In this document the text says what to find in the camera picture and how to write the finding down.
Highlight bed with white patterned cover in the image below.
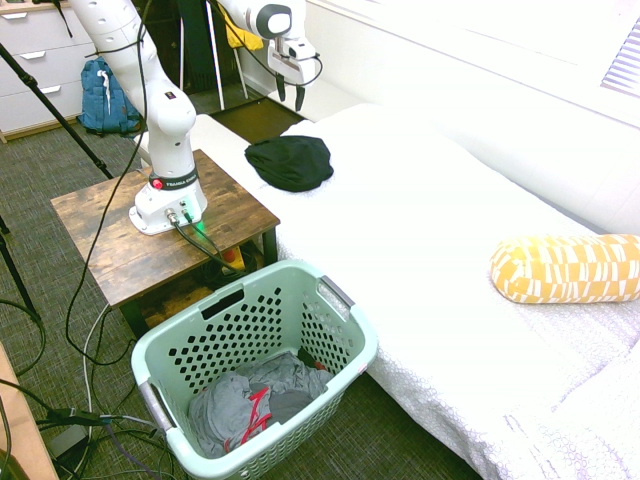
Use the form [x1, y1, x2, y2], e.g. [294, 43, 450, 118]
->
[197, 102, 640, 480]

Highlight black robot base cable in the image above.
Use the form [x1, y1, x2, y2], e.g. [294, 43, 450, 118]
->
[172, 212, 247, 277]

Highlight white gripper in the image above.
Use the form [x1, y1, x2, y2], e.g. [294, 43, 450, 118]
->
[267, 38, 308, 113]

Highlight white drawer dresser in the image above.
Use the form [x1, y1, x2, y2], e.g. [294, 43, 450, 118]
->
[0, 0, 99, 144]

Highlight black garment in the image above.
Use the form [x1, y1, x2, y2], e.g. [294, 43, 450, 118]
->
[243, 134, 335, 194]
[179, 0, 222, 92]

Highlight long black hanging cable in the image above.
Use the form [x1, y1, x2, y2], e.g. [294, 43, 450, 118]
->
[64, 0, 156, 369]

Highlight grey crumpled clothes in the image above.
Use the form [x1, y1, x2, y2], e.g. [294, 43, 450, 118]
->
[187, 349, 335, 460]

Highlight rustic wooden side table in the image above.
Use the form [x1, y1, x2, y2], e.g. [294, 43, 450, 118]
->
[50, 148, 281, 339]

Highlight grey power adapter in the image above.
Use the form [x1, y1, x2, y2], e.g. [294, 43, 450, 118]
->
[47, 424, 92, 460]

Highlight mint green laundry basket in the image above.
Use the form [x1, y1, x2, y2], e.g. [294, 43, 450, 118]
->
[130, 258, 380, 480]

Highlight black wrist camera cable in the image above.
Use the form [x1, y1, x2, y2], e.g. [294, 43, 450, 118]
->
[207, 0, 324, 91]

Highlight blue backpack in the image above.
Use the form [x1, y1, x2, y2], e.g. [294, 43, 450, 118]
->
[77, 55, 144, 137]

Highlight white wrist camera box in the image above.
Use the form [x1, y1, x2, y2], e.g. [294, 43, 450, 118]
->
[286, 41, 318, 62]

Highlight white pole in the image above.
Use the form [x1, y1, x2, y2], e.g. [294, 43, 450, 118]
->
[209, 4, 226, 112]

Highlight black hanging garment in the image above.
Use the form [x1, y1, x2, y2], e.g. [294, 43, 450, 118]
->
[179, 0, 222, 92]

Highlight black tripod stand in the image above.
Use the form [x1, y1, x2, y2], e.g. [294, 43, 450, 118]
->
[0, 42, 115, 324]

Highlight yellow hanging jacket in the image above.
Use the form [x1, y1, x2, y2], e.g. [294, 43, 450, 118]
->
[223, 12, 266, 52]

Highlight white floor cable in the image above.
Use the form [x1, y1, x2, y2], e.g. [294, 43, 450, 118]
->
[81, 301, 110, 417]

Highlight white window blind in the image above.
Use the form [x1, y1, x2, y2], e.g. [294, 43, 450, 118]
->
[599, 22, 640, 101]

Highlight yellow white patterned bolster pillow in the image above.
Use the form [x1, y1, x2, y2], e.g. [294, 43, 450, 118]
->
[489, 233, 640, 305]

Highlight red strap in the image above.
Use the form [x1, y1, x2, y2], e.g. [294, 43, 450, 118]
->
[224, 387, 274, 449]

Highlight light wooden furniture edge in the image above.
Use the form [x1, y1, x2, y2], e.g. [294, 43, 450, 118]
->
[0, 344, 59, 480]

